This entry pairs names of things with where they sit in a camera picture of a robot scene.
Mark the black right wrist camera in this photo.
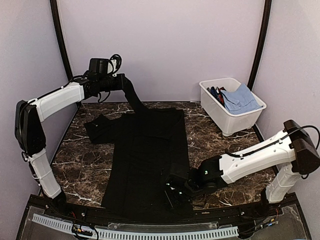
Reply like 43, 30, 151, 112
165, 163, 190, 187

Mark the black frame post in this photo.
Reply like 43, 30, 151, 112
49, 0, 75, 82
247, 0, 272, 91

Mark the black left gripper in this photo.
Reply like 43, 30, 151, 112
98, 72, 127, 91

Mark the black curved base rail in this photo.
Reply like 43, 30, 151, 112
45, 195, 264, 226

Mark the black long sleeve shirt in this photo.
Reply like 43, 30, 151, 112
84, 78, 189, 207

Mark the black right frame post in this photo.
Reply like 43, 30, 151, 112
247, 0, 272, 91

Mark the light blue polo shirt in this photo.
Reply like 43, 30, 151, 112
221, 83, 263, 115

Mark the white plastic bin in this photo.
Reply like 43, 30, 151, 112
199, 77, 267, 137

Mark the red navy plaid shirt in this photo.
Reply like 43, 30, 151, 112
207, 86, 225, 106

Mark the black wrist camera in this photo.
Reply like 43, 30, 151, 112
88, 54, 122, 77
165, 163, 190, 187

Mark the white slotted cable duct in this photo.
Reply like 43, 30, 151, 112
32, 213, 239, 240

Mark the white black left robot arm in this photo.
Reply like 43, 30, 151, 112
14, 72, 126, 218

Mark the black left frame post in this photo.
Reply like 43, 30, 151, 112
49, 0, 75, 82

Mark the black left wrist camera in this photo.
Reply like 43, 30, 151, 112
88, 54, 122, 77

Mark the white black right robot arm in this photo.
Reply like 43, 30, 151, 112
162, 120, 320, 217

